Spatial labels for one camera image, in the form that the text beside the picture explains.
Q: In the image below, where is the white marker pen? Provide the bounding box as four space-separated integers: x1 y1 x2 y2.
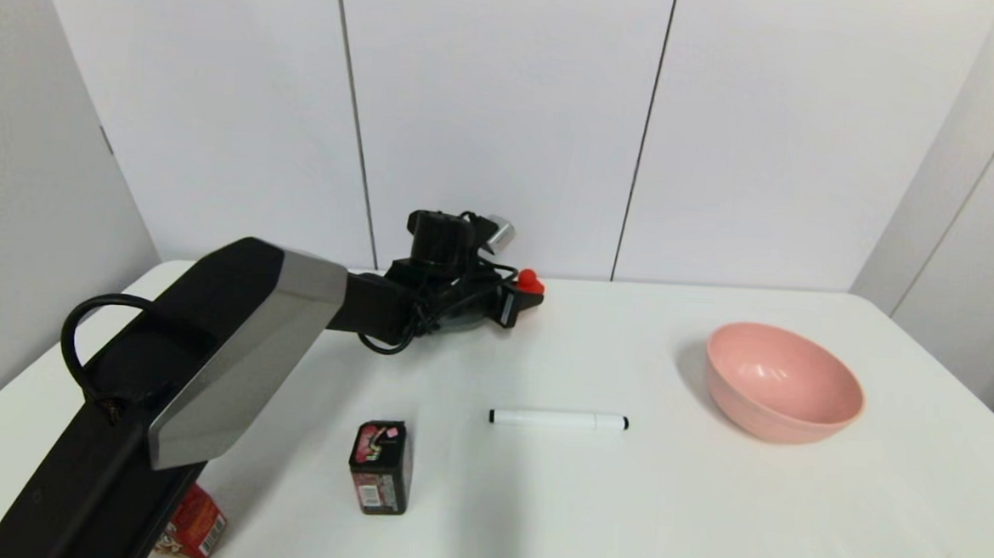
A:
489 407 630 432

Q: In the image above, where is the dark small tin box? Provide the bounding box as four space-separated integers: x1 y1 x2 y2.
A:
346 418 415 518

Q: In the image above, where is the pink bowl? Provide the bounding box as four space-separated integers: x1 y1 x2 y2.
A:
700 320 869 448

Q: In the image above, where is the red milk carton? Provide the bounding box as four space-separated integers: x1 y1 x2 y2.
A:
154 482 230 558

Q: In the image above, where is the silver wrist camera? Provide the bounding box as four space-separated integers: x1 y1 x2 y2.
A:
480 214 517 255

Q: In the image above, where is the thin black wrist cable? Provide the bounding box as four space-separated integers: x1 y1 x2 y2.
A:
355 253 521 364

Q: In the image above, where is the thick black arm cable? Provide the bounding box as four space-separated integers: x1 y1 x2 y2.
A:
58 290 158 408

